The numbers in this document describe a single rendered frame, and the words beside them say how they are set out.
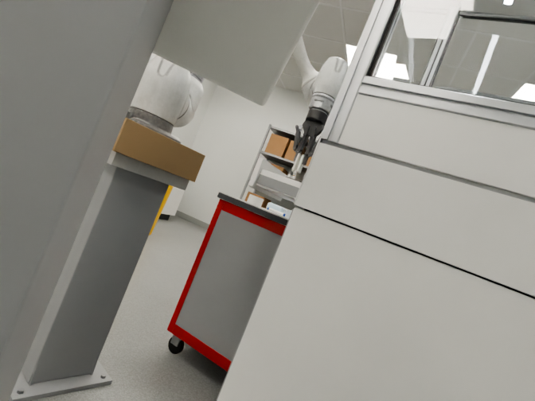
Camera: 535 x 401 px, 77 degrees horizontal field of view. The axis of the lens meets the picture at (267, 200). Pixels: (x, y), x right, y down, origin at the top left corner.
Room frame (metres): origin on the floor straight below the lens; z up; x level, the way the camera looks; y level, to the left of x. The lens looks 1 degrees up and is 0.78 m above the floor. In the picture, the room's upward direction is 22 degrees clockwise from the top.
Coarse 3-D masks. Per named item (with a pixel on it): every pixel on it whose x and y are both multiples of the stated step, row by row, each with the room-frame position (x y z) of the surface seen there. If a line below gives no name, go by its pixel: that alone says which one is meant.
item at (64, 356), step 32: (128, 160) 0.99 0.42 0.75; (96, 192) 1.05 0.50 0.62; (128, 192) 1.06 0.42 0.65; (160, 192) 1.15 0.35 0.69; (96, 224) 1.02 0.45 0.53; (128, 224) 1.10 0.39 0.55; (96, 256) 1.05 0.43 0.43; (128, 256) 1.13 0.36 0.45; (64, 288) 1.02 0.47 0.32; (96, 288) 1.08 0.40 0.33; (64, 320) 1.04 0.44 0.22; (96, 320) 1.12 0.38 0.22; (32, 352) 1.04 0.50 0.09; (64, 352) 1.07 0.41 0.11; (96, 352) 1.16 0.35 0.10; (32, 384) 1.02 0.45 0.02; (64, 384) 1.07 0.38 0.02; (96, 384) 1.13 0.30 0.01
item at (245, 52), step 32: (192, 0) 0.47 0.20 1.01; (224, 0) 0.46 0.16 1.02; (256, 0) 0.46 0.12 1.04; (288, 0) 0.46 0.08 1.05; (320, 0) 0.46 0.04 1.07; (192, 32) 0.49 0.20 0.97; (224, 32) 0.49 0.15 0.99; (256, 32) 0.49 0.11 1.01; (288, 32) 0.49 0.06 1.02; (192, 64) 0.53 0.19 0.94; (224, 64) 0.52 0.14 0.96; (256, 64) 0.52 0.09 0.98; (256, 96) 0.56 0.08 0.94
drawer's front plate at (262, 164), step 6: (258, 162) 1.18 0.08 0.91; (264, 162) 1.20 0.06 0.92; (258, 168) 1.18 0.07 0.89; (264, 168) 1.21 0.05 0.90; (270, 168) 1.25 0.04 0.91; (276, 168) 1.29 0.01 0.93; (252, 174) 1.18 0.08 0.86; (258, 174) 1.19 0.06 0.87; (282, 174) 1.36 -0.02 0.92; (252, 180) 1.18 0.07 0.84; (252, 186) 1.18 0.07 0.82; (258, 186) 1.22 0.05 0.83; (264, 192) 1.28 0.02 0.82; (270, 192) 1.32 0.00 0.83; (276, 198) 1.39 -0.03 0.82
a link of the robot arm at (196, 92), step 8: (192, 72) 1.30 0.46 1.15; (192, 80) 1.29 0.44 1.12; (200, 80) 1.34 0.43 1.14; (192, 88) 1.29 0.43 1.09; (200, 88) 1.32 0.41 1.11; (192, 96) 1.29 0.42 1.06; (200, 96) 1.34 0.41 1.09; (192, 104) 1.30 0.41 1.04; (192, 112) 1.35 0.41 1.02; (176, 120) 1.28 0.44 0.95; (184, 120) 1.32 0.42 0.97
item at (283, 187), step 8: (264, 176) 1.18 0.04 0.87; (272, 176) 1.17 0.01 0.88; (280, 176) 1.16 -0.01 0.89; (256, 184) 1.19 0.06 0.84; (264, 184) 1.18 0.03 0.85; (272, 184) 1.17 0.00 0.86; (280, 184) 1.15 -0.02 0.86; (288, 184) 1.14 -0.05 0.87; (296, 184) 1.13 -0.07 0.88; (272, 192) 1.25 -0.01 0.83; (280, 192) 1.15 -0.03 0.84; (288, 192) 1.14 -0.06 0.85; (296, 192) 1.13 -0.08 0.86
